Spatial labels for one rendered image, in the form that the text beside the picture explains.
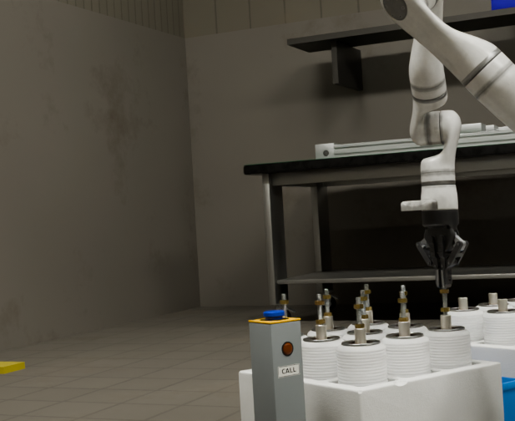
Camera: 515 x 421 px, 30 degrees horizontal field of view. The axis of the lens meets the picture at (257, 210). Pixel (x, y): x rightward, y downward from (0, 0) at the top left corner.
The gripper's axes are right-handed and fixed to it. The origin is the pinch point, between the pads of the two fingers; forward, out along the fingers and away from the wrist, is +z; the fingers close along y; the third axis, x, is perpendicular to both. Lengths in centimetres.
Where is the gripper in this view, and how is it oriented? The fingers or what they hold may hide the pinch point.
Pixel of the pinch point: (443, 277)
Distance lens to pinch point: 206.5
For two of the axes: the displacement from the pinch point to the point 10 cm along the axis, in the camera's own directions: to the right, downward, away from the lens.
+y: -6.0, 0.4, 8.0
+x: -8.0, 0.3, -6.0
